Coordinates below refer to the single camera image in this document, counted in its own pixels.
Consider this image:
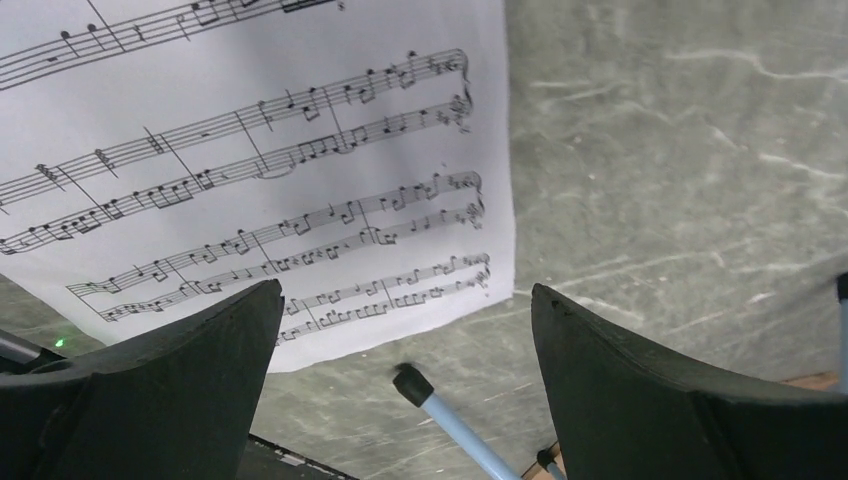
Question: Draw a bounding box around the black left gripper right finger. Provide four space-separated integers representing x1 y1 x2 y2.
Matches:
531 284 847 479

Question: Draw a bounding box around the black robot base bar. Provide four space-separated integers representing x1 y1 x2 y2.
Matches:
236 433 356 480

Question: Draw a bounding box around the sheet music page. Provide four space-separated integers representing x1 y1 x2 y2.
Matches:
1 1 516 372

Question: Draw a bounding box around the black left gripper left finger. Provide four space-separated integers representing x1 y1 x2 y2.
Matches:
1 280 284 479

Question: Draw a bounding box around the light blue music stand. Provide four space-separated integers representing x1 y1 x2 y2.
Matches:
392 271 848 480

